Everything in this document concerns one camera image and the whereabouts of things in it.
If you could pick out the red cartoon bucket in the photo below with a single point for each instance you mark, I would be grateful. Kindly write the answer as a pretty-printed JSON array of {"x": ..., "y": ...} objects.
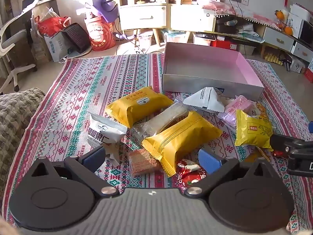
[{"x": 100, "y": 35}]

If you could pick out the black storage bin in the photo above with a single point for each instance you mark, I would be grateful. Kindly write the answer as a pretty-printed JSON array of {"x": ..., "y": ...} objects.
[{"x": 226, "y": 27}]

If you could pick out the red plastic bag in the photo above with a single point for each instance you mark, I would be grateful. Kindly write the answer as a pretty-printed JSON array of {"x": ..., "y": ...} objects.
[{"x": 50, "y": 25}]

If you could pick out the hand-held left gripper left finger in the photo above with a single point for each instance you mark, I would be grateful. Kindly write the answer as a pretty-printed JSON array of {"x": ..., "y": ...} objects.
[{"x": 94, "y": 158}]

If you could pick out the pink fringed cloth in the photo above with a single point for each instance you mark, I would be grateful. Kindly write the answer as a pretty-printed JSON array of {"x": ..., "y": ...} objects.
[{"x": 220, "y": 7}]

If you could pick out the red storage box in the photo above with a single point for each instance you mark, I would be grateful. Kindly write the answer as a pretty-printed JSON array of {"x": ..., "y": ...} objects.
[{"x": 223, "y": 45}]

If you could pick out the grey knitted blanket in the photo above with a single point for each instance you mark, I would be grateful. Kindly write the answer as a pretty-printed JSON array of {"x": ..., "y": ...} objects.
[{"x": 14, "y": 117}]

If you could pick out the white cabinet drawer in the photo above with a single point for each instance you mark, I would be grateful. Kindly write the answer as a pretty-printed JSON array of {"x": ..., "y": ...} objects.
[
  {"x": 192, "y": 18},
  {"x": 143, "y": 17}
]

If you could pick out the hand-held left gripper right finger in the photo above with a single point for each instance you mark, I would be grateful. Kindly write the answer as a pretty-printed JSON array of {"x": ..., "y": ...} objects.
[{"x": 209, "y": 161}]

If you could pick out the red white candy packet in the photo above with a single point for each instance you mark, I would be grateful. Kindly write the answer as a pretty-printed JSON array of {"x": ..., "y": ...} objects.
[{"x": 192, "y": 173}]

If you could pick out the patterned woven cloth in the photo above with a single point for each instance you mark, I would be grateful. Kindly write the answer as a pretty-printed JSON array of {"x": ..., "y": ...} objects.
[{"x": 85, "y": 90}]

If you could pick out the pink cardboard box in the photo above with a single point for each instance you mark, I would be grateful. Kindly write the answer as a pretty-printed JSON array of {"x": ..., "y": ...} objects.
[{"x": 200, "y": 61}]

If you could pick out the wooden shelf cabinet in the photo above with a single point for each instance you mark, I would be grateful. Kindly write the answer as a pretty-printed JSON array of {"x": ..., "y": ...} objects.
[{"x": 168, "y": 2}]

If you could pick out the pink snack packet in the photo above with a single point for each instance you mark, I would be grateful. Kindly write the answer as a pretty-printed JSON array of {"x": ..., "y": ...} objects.
[{"x": 238, "y": 105}]

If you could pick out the large yellow snack packet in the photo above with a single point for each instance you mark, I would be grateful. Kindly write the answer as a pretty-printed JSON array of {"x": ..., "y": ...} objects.
[
  {"x": 181, "y": 139},
  {"x": 137, "y": 105}
]

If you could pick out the white cardboard box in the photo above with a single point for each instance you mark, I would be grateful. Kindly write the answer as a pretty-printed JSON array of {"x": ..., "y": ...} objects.
[{"x": 297, "y": 19}]

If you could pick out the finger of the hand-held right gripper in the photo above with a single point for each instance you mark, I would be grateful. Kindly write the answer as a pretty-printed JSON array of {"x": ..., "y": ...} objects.
[
  {"x": 311, "y": 126},
  {"x": 286, "y": 143}
]

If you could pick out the white packet with black lettering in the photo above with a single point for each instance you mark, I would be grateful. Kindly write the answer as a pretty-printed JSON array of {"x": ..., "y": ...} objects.
[{"x": 105, "y": 129}]

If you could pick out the black microwave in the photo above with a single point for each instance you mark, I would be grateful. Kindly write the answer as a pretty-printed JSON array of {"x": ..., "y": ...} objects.
[{"x": 307, "y": 33}]

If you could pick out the white triangular snack packet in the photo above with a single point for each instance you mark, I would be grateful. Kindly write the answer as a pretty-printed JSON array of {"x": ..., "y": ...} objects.
[{"x": 205, "y": 100}]

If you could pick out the clear bread packet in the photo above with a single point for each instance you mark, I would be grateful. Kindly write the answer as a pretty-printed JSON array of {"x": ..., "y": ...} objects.
[{"x": 161, "y": 120}]

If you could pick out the black slotted heater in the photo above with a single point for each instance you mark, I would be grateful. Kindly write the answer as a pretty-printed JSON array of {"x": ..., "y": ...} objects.
[{"x": 77, "y": 38}]

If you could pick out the low wooden cabinet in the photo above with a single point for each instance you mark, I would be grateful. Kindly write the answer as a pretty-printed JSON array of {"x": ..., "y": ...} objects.
[{"x": 276, "y": 38}]

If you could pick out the small yellow snack packet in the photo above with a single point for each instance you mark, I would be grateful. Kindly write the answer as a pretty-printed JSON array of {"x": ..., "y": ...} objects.
[{"x": 253, "y": 129}]

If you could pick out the wooden desk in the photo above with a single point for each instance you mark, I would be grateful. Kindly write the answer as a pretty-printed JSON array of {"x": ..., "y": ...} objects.
[{"x": 29, "y": 2}]

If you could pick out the clear plastic storage box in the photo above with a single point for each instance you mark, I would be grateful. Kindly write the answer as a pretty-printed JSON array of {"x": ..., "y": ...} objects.
[
  {"x": 204, "y": 39},
  {"x": 173, "y": 37}
]

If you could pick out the yellow egg tray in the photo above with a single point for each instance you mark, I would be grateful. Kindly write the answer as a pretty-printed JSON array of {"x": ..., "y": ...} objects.
[{"x": 272, "y": 58}]

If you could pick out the white paper bag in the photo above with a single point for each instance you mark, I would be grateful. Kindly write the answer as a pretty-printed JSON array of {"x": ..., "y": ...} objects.
[{"x": 56, "y": 46}]

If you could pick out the white office chair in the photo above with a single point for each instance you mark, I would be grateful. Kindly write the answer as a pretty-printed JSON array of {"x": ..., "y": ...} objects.
[{"x": 12, "y": 44}]

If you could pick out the brown square cake packet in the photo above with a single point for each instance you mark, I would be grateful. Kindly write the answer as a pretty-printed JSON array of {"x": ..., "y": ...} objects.
[{"x": 141, "y": 161}]

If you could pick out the orange fruit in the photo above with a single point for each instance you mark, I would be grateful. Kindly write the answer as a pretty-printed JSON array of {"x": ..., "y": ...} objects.
[
  {"x": 288, "y": 30},
  {"x": 280, "y": 14}
]

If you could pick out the purple hat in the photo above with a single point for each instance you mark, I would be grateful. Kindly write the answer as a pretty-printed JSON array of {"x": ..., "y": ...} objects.
[{"x": 105, "y": 3}]

